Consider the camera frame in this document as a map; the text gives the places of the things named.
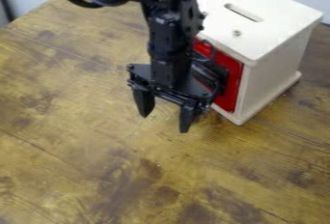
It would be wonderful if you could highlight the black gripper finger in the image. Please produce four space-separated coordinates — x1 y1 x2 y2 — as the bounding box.
179 105 200 133
132 89 155 118

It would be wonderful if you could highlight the white wooden drawer box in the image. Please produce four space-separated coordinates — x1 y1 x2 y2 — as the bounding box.
199 0 322 125

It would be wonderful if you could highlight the red drawer with black handle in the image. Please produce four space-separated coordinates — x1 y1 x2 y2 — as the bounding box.
192 38 243 113

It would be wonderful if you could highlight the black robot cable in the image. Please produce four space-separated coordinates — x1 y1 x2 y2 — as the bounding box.
192 39 218 63

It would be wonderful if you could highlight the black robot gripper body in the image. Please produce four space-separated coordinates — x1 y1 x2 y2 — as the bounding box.
128 16 211 113

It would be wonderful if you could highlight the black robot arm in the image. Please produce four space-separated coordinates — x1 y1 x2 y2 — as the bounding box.
67 0 211 132

